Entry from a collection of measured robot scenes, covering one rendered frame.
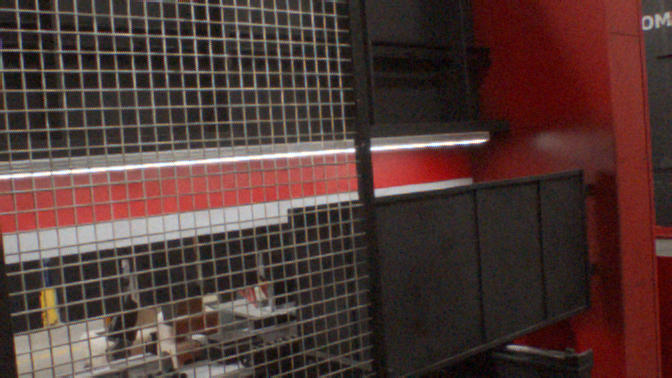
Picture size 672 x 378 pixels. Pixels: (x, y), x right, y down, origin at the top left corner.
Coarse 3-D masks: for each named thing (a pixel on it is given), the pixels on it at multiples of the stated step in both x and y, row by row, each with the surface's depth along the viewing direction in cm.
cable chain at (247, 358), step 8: (296, 336) 158; (288, 344) 152; (296, 344) 153; (240, 352) 151; (256, 352) 147; (272, 352) 149; (280, 352) 151; (288, 352) 152; (296, 352) 154; (248, 360) 149; (256, 360) 147; (264, 360) 148; (280, 360) 151; (256, 368) 147
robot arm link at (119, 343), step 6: (108, 330) 210; (108, 336) 208; (114, 342) 211; (120, 342) 201; (132, 342) 211; (114, 348) 200; (120, 348) 201; (114, 354) 200; (120, 354) 201; (114, 360) 201
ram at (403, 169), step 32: (224, 160) 187; (256, 160) 194; (320, 160) 208; (352, 160) 216; (384, 160) 225; (416, 160) 235; (448, 160) 245; (32, 192) 155; (64, 192) 160; (96, 192) 164; (224, 192) 187; (256, 192) 194; (288, 192) 201; (320, 192) 208; (352, 192) 216; (384, 192) 225; (32, 224) 155; (64, 224) 159; (128, 224) 170; (160, 224) 175; (192, 224) 181; (256, 224) 194; (32, 256) 155
